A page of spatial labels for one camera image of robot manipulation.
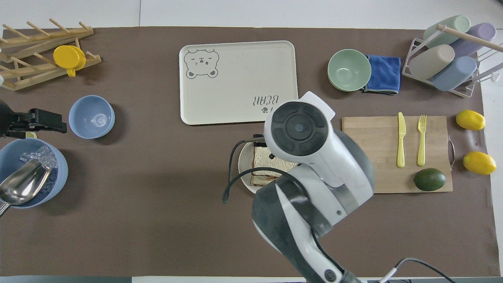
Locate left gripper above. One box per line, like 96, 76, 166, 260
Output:
0, 99, 34, 139

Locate white round plate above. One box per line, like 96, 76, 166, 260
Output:
237, 140, 300, 195

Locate sandwich with dark crust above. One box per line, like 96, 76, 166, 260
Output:
250, 167, 284, 187

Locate clear ice cubes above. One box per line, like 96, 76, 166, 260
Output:
20, 145, 58, 194

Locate wooden dish rack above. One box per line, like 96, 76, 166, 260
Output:
0, 18, 102, 92

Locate metal scoop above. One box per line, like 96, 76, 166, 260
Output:
0, 158, 52, 217

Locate blue bucket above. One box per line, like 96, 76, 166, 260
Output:
0, 138, 69, 209

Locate blue bowl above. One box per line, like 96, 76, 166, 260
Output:
68, 95, 116, 140

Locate yellow cup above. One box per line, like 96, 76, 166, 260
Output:
53, 45, 86, 78

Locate cream tray with bear print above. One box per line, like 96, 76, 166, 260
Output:
179, 40, 298, 126

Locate white bread slice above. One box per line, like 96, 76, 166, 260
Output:
253, 145, 299, 174

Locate green bowl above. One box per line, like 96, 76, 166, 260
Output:
327, 49, 372, 93

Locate wooden cutting board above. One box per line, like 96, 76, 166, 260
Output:
341, 115, 456, 194

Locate blue cloth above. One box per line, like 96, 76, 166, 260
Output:
361, 55, 402, 96

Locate yellow plastic knife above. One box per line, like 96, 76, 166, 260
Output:
396, 112, 407, 169

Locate yellow plastic fork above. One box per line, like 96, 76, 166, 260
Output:
416, 114, 428, 167

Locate green avocado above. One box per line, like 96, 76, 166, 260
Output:
413, 168, 447, 192

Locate beige cup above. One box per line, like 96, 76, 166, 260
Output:
409, 44, 456, 81

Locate blue cup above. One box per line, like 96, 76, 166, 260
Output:
431, 56, 478, 92

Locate green cup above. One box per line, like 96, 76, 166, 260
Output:
423, 15, 472, 49

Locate yellow lemon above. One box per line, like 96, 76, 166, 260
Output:
455, 110, 486, 131
462, 151, 497, 176

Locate purple cup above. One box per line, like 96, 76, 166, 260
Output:
449, 22, 497, 59

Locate black cable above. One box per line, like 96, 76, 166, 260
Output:
222, 134, 292, 205
375, 257, 457, 283

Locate white wire cup rack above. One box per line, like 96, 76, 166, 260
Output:
401, 24, 503, 99

